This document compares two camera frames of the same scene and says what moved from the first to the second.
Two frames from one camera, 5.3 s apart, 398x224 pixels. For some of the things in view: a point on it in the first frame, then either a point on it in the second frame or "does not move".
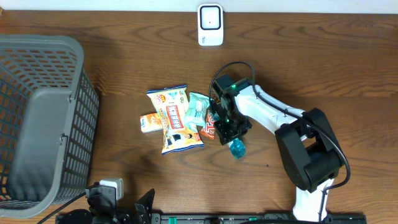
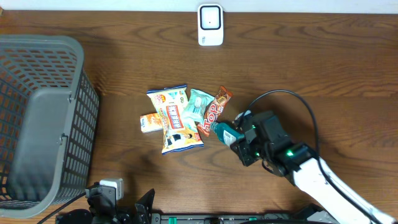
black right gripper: x=225 y=137 → x=242 y=152
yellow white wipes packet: x=171 y=104 does not move
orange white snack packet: x=150 y=122 does not move
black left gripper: x=143 y=207 does not move
